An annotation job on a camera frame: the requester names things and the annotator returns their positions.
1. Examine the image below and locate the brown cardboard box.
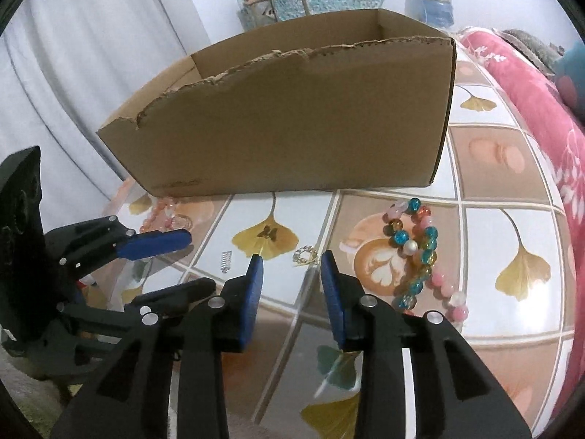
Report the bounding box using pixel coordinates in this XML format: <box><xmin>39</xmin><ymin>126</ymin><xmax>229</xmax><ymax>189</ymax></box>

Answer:
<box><xmin>96</xmin><ymin>8</ymin><xmax>458</xmax><ymax>197</ymax></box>

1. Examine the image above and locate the gold round hoop earring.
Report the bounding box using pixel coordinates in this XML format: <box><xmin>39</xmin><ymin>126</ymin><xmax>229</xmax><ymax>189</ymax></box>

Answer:
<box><xmin>292</xmin><ymin>245</ymin><xmax>319</xmax><ymax>266</ymax></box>

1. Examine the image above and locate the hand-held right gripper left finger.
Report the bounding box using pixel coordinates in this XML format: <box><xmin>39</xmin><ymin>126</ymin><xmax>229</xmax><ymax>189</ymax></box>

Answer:
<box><xmin>49</xmin><ymin>253</ymin><xmax>265</xmax><ymax>439</ymax></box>

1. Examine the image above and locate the grey fuzzy cloth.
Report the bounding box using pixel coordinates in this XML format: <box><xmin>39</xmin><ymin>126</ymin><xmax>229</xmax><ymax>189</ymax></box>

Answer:
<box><xmin>503</xmin><ymin>29</ymin><xmax>561</xmax><ymax>74</ymax></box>

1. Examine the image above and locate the pink orange bead bracelet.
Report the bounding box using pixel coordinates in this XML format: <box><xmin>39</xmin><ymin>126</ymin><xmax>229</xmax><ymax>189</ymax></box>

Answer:
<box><xmin>139</xmin><ymin>196</ymin><xmax>195</xmax><ymax>234</ymax></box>

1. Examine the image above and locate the white curtain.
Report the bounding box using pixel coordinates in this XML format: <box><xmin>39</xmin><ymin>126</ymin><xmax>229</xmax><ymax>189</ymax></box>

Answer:
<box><xmin>0</xmin><ymin>0</ymin><xmax>238</xmax><ymax>220</ymax></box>

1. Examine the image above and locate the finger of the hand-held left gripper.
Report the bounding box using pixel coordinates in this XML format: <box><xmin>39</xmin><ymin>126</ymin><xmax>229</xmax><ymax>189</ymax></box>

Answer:
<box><xmin>58</xmin><ymin>278</ymin><xmax>216</xmax><ymax>367</ymax></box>
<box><xmin>44</xmin><ymin>216</ymin><xmax>193</xmax><ymax>285</ymax></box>

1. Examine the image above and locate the teal plush cushion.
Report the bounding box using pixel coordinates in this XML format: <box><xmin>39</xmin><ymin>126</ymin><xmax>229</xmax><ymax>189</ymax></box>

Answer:
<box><xmin>555</xmin><ymin>41</ymin><xmax>585</xmax><ymax>115</ymax></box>

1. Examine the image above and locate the multicolour glass bead bracelet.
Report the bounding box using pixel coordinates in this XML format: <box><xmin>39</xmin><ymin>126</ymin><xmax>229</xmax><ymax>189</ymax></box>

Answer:
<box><xmin>381</xmin><ymin>196</ymin><xmax>471</xmax><ymax>325</ymax></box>

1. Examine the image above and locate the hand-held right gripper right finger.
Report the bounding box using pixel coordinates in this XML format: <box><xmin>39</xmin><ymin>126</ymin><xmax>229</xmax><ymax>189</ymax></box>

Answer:
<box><xmin>320</xmin><ymin>249</ymin><xmax>533</xmax><ymax>439</ymax></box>

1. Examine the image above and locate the pink floral blanket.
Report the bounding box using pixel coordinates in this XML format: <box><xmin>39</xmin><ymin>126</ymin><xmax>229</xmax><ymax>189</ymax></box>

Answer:
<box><xmin>457</xmin><ymin>26</ymin><xmax>585</xmax><ymax>312</ymax></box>

